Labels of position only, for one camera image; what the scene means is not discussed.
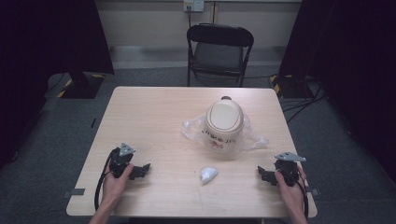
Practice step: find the cream desktop trash can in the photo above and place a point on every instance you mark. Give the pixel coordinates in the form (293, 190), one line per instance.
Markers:
(224, 124)

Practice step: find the clear plastic bag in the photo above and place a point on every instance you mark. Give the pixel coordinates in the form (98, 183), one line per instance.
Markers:
(253, 140)

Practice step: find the person's left hand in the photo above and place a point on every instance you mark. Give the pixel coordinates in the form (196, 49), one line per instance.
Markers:
(113, 185)

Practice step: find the black stand base striped tape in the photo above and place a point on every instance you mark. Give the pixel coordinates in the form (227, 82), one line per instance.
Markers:
(81, 87)
(288, 86)

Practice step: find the white wall socket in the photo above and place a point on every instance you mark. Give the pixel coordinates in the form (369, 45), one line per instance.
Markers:
(193, 5)

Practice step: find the black folding chair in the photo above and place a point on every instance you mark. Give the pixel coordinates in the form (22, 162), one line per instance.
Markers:
(219, 53)

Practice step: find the person's right hand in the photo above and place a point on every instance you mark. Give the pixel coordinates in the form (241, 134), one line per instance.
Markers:
(291, 196)

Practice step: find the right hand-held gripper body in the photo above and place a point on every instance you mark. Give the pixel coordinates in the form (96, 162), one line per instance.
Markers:
(289, 169)

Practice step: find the white crumpled paper ball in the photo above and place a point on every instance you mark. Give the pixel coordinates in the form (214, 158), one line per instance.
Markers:
(208, 174)

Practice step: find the dark curtain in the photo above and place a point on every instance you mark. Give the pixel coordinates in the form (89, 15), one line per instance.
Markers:
(46, 46)
(351, 62)

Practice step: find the grey table edge bracket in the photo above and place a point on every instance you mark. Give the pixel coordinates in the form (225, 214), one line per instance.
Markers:
(74, 193)
(313, 191)

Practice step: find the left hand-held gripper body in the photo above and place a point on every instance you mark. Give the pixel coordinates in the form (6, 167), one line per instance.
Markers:
(120, 160)

